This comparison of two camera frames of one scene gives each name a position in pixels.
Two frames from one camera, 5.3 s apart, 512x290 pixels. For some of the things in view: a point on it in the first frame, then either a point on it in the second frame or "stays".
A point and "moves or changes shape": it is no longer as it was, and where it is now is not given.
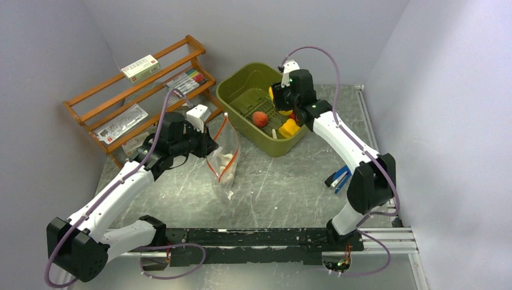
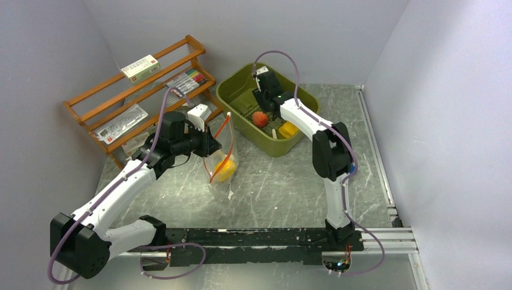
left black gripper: [206, 144] stays
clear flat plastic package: [107, 132] stays
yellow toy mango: [287, 112] moves or changes shape
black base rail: [233, 246] stays
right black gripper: [278, 92] -> [256, 92]
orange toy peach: [259, 119] stays
